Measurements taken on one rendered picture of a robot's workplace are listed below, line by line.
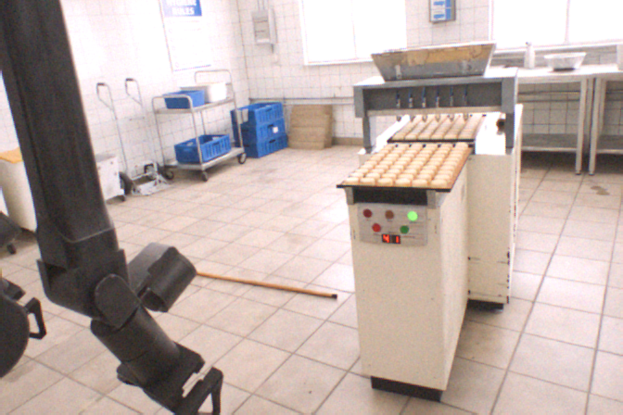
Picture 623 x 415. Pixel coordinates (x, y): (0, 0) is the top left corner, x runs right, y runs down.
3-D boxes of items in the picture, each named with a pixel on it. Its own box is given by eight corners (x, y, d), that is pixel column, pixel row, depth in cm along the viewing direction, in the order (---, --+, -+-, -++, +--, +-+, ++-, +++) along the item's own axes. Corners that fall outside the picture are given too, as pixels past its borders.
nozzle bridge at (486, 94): (375, 138, 276) (372, 76, 266) (516, 137, 247) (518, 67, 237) (357, 153, 248) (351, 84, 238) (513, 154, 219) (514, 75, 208)
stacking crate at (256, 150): (265, 145, 686) (263, 132, 680) (287, 147, 663) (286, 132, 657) (235, 157, 641) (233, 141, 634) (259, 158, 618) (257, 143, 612)
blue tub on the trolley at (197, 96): (182, 105, 561) (179, 90, 557) (209, 104, 542) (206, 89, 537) (162, 109, 537) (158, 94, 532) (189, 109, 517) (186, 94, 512)
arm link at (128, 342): (74, 323, 54) (108, 337, 51) (118, 275, 59) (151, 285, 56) (108, 357, 59) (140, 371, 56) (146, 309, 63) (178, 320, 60)
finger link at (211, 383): (207, 380, 70) (178, 343, 64) (245, 400, 66) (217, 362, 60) (174, 424, 66) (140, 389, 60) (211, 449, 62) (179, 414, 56)
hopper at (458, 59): (386, 76, 261) (384, 48, 257) (499, 69, 238) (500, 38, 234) (369, 83, 236) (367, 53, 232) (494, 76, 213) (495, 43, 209)
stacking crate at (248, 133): (262, 132, 680) (260, 117, 674) (286, 132, 659) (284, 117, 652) (234, 142, 633) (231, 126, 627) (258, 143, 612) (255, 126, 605)
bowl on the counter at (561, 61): (540, 72, 446) (541, 57, 442) (547, 68, 472) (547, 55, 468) (582, 70, 429) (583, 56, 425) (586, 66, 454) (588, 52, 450)
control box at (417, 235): (362, 237, 183) (359, 202, 179) (427, 243, 173) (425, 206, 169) (359, 241, 180) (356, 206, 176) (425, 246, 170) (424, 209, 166)
